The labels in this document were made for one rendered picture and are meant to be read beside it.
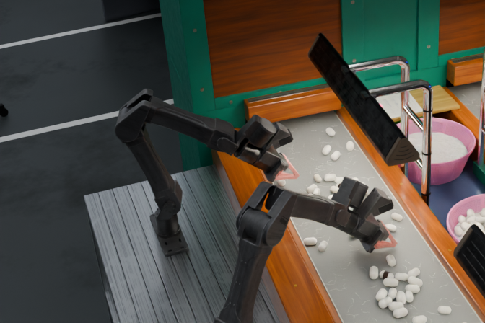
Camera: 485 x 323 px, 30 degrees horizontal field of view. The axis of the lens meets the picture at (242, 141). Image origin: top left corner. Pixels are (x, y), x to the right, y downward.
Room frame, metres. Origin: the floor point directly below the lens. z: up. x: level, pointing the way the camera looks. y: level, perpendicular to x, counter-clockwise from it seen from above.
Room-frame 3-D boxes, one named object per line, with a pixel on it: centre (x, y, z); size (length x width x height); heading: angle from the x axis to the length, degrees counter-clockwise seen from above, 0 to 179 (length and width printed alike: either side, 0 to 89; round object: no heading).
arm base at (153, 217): (2.08, 0.23, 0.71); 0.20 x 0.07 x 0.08; 14
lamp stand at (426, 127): (2.07, -0.39, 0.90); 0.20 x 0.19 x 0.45; 11
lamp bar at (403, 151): (2.06, -0.31, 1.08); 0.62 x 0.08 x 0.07; 11
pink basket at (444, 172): (2.28, -0.55, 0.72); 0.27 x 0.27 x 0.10
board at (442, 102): (2.49, -0.51, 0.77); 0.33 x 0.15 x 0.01; 101
